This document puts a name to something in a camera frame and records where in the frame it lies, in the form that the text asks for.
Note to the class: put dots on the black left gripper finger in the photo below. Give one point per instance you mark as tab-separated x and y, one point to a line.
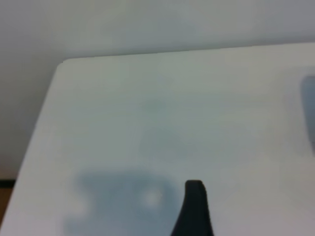
194	211

